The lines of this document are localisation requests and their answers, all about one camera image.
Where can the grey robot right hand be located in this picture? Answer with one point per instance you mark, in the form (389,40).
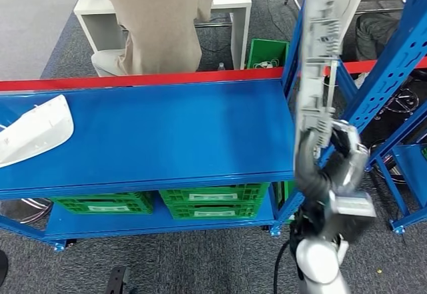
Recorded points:
(310,177)

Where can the red barrier belt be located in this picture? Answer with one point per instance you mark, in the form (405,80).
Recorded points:
(133,80)

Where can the white table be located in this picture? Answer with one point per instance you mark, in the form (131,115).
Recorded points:
(240,0)

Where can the chrome office chair base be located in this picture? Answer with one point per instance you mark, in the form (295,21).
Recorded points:
(400,100)

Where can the blue metal shelf rack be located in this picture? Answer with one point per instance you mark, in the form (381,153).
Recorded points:
(166,128)
(413,168)

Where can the person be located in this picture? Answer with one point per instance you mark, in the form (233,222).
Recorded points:
(160,18)
(377,31)

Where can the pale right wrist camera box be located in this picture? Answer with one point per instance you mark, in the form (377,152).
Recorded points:
(354,206)

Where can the silver wheel hubcap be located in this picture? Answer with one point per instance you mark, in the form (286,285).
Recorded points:
(317,40)

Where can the dark robot left hand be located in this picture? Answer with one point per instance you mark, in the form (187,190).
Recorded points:
(116,281)

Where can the white curved panel part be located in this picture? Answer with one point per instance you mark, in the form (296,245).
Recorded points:
(36,128)

